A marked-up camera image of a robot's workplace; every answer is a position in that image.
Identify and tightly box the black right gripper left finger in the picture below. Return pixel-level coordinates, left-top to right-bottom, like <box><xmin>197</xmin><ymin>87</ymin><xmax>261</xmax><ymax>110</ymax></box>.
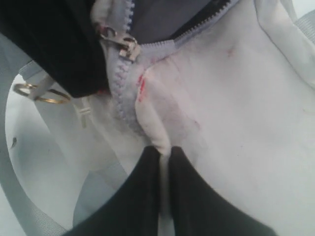
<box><xmin>66</xmin><ymin>146</ymin><xmax>160</xmax><ymax>236</ymax></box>

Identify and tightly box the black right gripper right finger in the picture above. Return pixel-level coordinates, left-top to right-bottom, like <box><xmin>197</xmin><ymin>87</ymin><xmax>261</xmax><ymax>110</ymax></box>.
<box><xmin>168</xmin><ymin>147</ymin><xmax>276</xmax><ymax>236</ymax></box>

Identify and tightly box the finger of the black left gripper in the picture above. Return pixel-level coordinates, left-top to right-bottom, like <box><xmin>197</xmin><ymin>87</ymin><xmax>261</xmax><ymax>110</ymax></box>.
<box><xmin>0</xmin><ymin>0</ymin><xmax>109</xmax><ymax>98</ymax></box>

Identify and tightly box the white canvas duffel bag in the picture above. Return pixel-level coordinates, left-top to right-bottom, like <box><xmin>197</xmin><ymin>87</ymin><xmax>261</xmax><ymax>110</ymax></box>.
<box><xmin>0</xmin><ymin>0</ymin><xmax>315</xmax><ymax>236</ymax></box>

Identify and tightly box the grey shoulder strap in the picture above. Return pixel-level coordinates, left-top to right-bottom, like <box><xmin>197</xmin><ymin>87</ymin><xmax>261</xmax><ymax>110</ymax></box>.
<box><xmin>0</xmin><ymin>31</ymin><xmax>69</xmax><ymax>236</ymax></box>

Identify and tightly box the brass ring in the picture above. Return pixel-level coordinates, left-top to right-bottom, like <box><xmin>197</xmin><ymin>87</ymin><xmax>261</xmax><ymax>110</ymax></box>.
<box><xmin>13</xmin><ymin>83</ymin><xmax>71</xmax><ymax>105</ymax></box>

